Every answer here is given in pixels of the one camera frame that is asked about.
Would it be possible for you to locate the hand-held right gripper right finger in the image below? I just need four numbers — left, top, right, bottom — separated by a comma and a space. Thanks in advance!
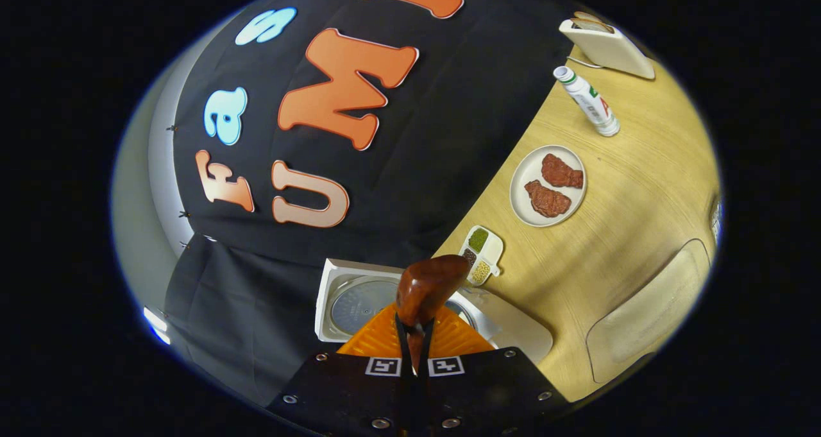
417, 305, 571, 437

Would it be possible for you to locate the round white plate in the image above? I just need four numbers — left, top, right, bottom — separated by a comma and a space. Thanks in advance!
510, 144, 587, 227

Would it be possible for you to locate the beige rounded board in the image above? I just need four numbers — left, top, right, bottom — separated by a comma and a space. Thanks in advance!
586, 238, 713, 384

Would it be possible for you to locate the red meat piece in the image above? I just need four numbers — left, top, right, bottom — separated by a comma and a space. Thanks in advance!
524, 180, 572, 218
541, 153, 584, 189

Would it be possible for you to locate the toasted bread slice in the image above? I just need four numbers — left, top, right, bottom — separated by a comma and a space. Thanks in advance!
573, 12, 616, 35

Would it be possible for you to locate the black backdrop cloth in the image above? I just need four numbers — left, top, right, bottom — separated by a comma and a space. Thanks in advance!
164, 0, 578, 406

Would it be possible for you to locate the dark brown wooden spoon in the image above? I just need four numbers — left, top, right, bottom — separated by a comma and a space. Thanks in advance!
396, 255, 471, 377

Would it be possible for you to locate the white rice cooker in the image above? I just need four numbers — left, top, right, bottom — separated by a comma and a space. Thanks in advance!
314, 258, 554, 365

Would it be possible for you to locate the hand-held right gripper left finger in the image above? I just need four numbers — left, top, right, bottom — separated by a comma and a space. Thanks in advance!
266, 302, 418, 437

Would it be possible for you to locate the white divided rice dish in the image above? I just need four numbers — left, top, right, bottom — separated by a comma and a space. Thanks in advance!
459, 225, 505, 287

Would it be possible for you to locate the white toaster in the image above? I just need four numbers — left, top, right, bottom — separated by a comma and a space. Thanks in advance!
559, 12, 656, 80

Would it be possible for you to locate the small white drink bottle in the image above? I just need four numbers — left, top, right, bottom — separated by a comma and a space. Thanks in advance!
553, 65, 621, 137

